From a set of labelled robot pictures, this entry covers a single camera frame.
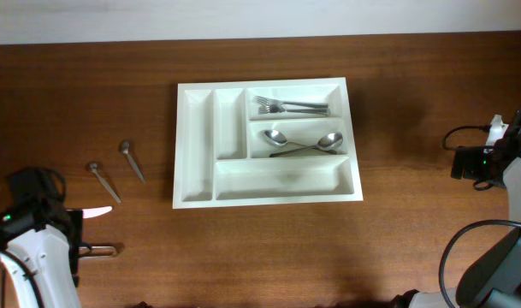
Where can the metal fork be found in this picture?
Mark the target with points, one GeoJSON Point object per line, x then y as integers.
{"type": "Point", "coordinates": [274, 109]}
{"type": "Point", "coordinates": [265, 101]}

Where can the pink plastic knife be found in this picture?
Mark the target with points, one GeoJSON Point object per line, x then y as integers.
{"type": "Point", "coordinates": [95, 212]}

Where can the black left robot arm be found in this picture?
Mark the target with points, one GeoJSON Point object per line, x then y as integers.
{"type": "Point", "coordinates": [37, 240]}

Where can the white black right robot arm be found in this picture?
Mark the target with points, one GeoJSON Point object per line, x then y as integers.
{"type": "Point", "coordinates": [494, 279]}

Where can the metal spoon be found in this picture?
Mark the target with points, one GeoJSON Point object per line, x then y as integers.
{"type": "Point", "coordinates": [325, 143]}
{"type": "Point", "coordinates": [275, 137]}

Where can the white plastic cutlery tray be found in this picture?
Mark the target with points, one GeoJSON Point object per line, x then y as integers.
{"type": "Point", "coordinates": [222, 158]}

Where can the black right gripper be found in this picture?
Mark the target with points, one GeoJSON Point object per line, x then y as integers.
{"type": "Point", "coordinates": [469, 170]}

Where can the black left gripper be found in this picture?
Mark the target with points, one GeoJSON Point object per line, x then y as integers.
{"type": "Point", "coordinates": [81, 228]}

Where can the small metal teaspoon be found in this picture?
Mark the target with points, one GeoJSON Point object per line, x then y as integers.
{"type": "Point", "coordinates": [93, 168]}
{"type": "Point", "coordinates": [125, 149]}

